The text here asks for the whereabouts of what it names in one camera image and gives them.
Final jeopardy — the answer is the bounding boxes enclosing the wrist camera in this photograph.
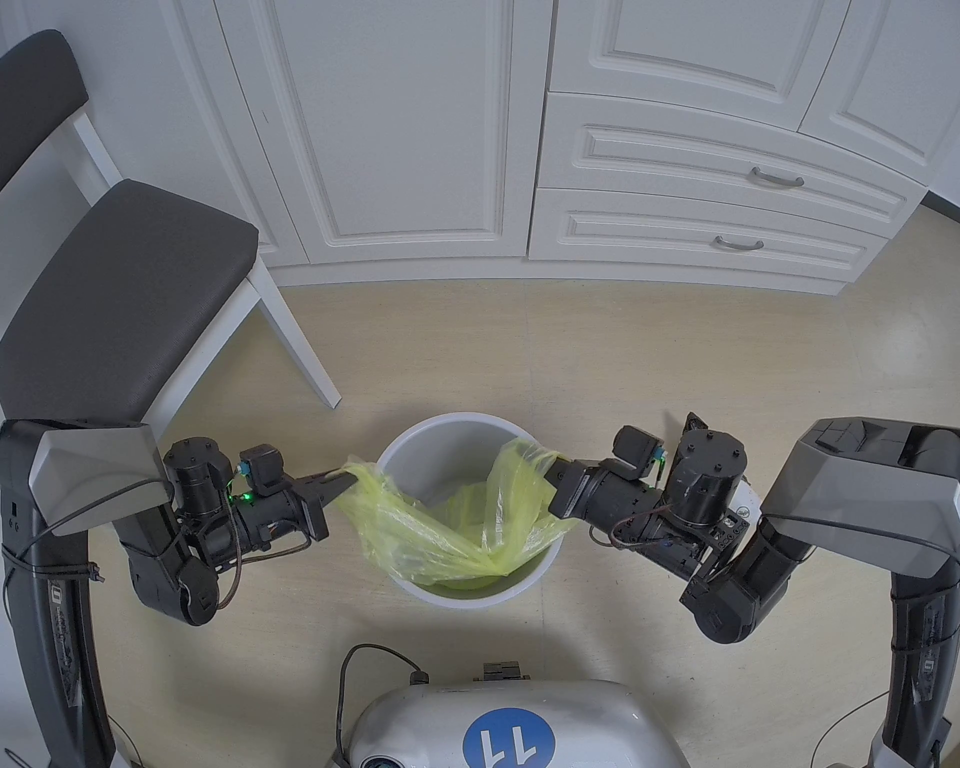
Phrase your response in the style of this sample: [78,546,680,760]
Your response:
[612,425,669,481]
[238,444,288,498]

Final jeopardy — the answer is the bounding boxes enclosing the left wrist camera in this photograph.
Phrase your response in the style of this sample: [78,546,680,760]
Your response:
[238,444,288,498]

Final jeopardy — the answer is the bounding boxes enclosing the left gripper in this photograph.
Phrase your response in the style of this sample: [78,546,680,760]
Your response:
[240,480,332,553]

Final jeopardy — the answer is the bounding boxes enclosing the black cable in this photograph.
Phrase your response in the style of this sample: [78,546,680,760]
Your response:
[335,643,430,768]
[811,690,892,768]

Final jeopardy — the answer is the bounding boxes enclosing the white wardrobe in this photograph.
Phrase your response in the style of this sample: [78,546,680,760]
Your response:
[157,0,960,297]

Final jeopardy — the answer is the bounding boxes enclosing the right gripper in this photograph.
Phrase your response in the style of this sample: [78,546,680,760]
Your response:
[547,459,669,531]

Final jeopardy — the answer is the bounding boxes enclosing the yellow-green plastic bag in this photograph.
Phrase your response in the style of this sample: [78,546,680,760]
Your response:
[333,438,580,586]

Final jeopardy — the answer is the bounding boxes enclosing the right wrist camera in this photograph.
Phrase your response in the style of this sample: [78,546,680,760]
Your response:
[612,425,669,481]

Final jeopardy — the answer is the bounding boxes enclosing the white chair grey cushions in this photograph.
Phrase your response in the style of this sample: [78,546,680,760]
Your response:
[0,30,342,432]

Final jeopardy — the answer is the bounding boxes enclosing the crumpled white paper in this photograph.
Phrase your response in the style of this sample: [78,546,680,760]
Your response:
[731,480,765,530]

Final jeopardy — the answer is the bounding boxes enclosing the white trash bin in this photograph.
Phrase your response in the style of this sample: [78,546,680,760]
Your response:
[364,411,567,610]

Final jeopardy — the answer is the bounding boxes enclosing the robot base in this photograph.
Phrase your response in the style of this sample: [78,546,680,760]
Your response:
[348,660,691,768]

